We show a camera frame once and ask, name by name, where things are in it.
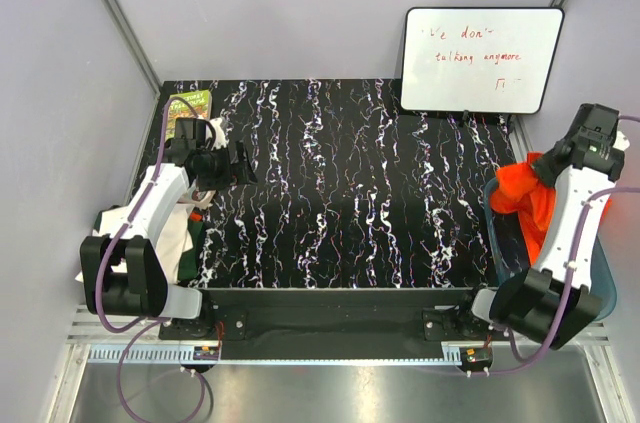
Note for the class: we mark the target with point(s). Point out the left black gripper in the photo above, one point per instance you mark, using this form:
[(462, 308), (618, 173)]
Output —
[(235, 173)]

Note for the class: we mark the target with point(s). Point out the orange t shirt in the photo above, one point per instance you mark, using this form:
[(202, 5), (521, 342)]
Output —
[(548, 214)]

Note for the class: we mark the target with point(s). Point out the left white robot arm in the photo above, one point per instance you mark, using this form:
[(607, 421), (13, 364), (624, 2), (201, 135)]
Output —
[(129, 265)]

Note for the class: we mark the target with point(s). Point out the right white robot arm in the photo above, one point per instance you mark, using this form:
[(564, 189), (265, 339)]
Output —
[(550, 302)]

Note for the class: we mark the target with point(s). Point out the green treehouse book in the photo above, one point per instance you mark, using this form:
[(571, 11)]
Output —
[(200, 101)]

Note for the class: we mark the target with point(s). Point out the white folded t shirt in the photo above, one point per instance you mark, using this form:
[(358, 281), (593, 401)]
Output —
[(173, 242)]

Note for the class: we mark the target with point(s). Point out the dark folded t shirt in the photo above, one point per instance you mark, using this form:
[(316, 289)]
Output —
[(190, 261)]

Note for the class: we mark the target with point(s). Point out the black marbled table mat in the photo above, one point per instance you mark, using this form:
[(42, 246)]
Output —
[(352, 191)]

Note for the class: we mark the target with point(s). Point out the white dry erase board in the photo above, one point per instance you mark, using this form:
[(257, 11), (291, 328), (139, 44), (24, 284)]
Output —
[(478, 60)]

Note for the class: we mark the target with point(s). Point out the teal plastic bin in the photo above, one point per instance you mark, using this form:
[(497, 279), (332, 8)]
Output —
[(510, 254)]

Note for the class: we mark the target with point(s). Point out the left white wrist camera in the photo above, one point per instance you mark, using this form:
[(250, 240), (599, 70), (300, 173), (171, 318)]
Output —
[(216, 133)]

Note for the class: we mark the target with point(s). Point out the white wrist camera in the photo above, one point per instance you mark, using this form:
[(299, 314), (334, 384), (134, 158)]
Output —
[(216, 133), (621, 141)]

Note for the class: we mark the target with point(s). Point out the grey cable duct rail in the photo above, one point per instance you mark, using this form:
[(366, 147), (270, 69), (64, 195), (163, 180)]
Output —
[(158, 353)]

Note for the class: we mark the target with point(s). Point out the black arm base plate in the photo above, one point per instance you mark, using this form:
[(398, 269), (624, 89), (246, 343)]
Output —
[(246, 314)]

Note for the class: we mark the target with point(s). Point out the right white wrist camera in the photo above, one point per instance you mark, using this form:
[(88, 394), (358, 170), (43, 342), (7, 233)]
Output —
[(621, 141)]

